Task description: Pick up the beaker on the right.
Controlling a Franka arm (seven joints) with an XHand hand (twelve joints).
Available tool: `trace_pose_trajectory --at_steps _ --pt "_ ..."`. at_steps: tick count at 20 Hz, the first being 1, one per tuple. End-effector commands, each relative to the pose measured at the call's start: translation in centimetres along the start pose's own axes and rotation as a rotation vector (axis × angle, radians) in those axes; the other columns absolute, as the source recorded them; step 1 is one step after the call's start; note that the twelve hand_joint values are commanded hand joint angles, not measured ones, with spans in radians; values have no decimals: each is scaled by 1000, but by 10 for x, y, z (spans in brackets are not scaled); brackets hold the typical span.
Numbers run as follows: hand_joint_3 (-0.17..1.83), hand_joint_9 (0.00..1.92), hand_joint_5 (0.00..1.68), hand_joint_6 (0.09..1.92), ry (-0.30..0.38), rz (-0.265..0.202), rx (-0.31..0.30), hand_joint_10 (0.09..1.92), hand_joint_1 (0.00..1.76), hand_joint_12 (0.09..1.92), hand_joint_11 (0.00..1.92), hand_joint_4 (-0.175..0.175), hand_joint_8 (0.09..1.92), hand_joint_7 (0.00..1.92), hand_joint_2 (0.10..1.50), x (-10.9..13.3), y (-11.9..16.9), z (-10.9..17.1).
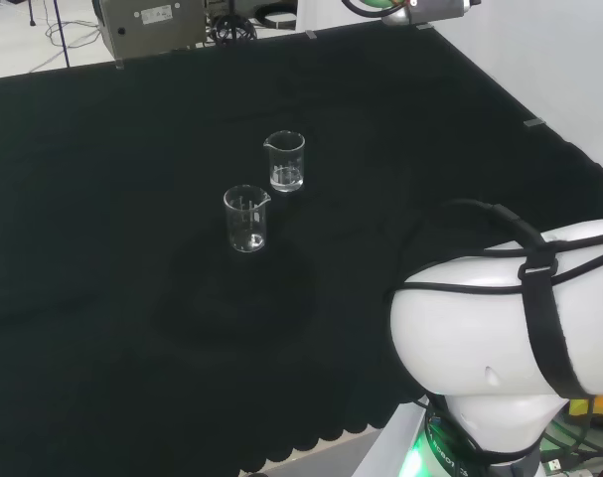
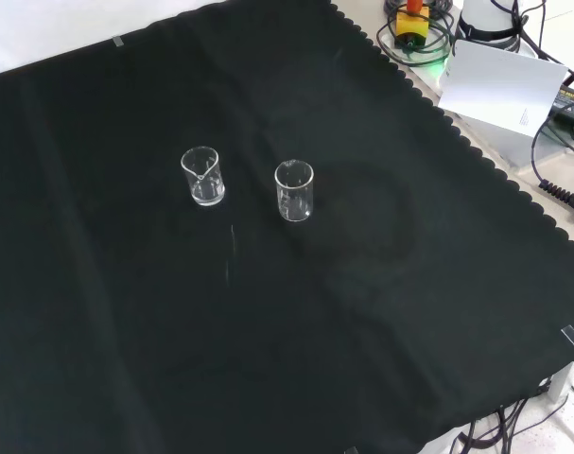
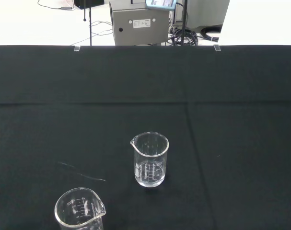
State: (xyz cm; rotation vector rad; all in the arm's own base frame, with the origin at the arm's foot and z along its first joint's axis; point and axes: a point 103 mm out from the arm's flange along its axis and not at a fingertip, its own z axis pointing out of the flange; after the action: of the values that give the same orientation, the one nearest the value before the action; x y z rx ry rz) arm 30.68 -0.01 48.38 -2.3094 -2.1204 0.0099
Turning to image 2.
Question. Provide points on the clear glass beaker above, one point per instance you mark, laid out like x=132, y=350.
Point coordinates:
x=293, y=215
x=206, y=198

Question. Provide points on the glass rod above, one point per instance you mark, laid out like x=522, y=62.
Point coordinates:
x=232, y=232

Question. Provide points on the black cloth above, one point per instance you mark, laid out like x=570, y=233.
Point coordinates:
x=126, y=293

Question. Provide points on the yellow stop button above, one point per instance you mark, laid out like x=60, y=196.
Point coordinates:
x=412, y=26

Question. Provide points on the grey tape strip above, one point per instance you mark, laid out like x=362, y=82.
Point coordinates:
x=118, y=42

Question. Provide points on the pale board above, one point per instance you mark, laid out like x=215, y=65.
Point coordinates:
x=494, y=85

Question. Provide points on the black power adapter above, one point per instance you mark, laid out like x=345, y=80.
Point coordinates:
x=572, y=101

